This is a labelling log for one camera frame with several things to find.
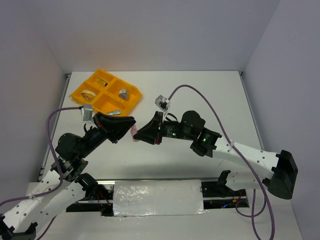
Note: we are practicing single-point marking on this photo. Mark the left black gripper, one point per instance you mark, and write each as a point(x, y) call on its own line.
point(118, 126)

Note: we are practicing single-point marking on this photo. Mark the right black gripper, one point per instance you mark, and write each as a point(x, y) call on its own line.
point(151, 131)

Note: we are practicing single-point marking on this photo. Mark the pink highlighter pen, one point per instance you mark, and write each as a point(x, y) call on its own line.
point(133, 132)

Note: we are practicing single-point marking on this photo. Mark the blue highlighter pen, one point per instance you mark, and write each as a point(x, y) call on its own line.
point(115, 113)

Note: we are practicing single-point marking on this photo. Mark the jar of paper clips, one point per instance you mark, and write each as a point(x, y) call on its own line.
point(123, 94)

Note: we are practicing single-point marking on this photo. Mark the clear tape roll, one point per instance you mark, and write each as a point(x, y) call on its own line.
point(88, 95)

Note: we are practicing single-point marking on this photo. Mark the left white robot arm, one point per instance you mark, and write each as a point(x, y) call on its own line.
point(65, 183)

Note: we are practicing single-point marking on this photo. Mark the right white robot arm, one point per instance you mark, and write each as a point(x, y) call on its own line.
point(276, 171)

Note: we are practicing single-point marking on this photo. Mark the yellow compartment tray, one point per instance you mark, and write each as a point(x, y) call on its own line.
point(107, 98)

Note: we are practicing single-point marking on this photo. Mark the silver foil covered plate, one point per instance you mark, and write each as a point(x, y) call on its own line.
point(158, 198)

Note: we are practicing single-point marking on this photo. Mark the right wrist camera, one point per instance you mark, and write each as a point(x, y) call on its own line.
point(163, 103)

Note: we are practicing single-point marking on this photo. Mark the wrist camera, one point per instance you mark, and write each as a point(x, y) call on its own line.
point(87, 113)
point(163, 103)

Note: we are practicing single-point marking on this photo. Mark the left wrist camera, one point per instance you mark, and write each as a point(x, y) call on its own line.
point(87, 113)

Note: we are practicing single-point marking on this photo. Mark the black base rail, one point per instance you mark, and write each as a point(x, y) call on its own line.
point(215, 196)

